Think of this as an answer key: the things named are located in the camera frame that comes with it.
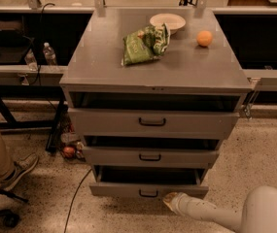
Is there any clear water bottle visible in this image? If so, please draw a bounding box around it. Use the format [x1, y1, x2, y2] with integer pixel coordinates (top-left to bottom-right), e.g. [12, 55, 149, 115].
[43, 43, 57, 66]

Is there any grey bottom drawer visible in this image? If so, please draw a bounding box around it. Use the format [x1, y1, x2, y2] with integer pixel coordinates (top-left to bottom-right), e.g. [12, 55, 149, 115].
[89, 166, 209, 198]

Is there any black office chair base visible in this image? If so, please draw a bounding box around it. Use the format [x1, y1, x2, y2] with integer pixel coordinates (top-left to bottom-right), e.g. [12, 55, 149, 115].
[0, 170, 30, 229]

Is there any small plastic bottle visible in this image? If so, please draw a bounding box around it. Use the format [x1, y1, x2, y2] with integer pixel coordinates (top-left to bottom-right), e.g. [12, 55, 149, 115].
[24, 50, 38, 72]

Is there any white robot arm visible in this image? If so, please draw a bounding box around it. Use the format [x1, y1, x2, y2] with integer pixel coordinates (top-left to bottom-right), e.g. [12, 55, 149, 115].
[163, 185, 277, 233]

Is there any white bowl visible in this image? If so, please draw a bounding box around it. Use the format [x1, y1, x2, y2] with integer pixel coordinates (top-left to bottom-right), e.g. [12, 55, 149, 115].
[150, 14, 186, 34]

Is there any red apple on floor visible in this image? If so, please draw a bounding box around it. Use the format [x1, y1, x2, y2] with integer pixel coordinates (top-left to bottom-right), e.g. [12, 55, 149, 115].
[62, 147, 75, 158]

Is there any black table leg frame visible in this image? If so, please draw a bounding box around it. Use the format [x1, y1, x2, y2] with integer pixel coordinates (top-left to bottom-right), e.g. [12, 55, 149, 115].
[0, 84, 66, 153]

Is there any green chip bag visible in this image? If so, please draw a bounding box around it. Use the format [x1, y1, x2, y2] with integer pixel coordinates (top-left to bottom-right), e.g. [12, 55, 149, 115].
[121, 23, 170, 66]

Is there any grey drawer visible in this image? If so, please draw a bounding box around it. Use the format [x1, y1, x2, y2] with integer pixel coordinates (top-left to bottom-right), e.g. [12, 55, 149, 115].
[89, 166, 209, 198]
[68, 108, 239, 140]
[83, 147, 219, 169]

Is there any orange fruit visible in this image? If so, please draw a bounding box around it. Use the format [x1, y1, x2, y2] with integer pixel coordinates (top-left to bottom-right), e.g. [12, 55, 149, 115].
[196, 31, 213, 47]

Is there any grey middle drawer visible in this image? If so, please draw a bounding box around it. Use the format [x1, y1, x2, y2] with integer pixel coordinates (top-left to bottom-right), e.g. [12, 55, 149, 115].
[83, 147, 219, 169]

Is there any grey sneaker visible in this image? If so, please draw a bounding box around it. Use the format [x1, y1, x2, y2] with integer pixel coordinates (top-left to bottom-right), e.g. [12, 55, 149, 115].
[0, 153, 39, 191]

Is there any dark box on shelf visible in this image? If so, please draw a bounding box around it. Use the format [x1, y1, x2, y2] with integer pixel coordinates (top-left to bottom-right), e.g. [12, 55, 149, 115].
[0, 20, 26, 47]

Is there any grey top drawer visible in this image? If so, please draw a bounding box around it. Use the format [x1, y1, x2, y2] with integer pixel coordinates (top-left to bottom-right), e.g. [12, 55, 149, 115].
[68, 108, 239, 140]

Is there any grey drawer cabinet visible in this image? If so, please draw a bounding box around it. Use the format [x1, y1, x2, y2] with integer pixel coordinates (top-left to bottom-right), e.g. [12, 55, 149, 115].
[59, 7, 253, 183]

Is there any black floor cable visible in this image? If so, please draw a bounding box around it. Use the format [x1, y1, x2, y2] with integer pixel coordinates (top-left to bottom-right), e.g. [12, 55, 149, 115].
[62, 167, 93, 233]

